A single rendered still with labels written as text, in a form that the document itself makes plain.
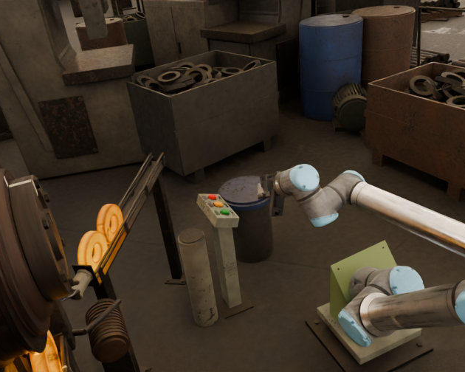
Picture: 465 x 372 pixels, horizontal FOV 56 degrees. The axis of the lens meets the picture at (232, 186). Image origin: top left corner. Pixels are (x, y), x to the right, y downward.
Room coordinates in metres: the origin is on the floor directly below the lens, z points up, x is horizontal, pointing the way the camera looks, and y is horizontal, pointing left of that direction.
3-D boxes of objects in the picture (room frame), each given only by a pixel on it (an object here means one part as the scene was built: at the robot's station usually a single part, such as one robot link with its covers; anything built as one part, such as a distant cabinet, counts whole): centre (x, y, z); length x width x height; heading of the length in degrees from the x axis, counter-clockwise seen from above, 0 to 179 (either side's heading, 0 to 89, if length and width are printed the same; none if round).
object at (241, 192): (2.08, -0.07, 0.22); 0.32 x 0.32 x 0.43
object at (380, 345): (1.35, -0.53, 0.10); 0.32 x 0.32 x 0.04; 20
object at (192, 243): (1.58, 0.21, 0.26); 0.12 x 0.12 x 0.52
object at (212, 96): (3.52, 0.18, 0.39); 1.03 x 0.83 x 0.77; 126
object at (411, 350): (1.35, -0.53, 0.04); 0.40 x 0.40 x 0.08; 20
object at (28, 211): (0.81, 0.43, 1.11); 0.28 x 0.06 x 0.28; 21
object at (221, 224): (1.67, 0.07, 0.31); 0.24 x 0.16 x 0.62; 21
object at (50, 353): (0.77, 0.53, 0.75); 0.18 x 0.03 x 0.18; 19
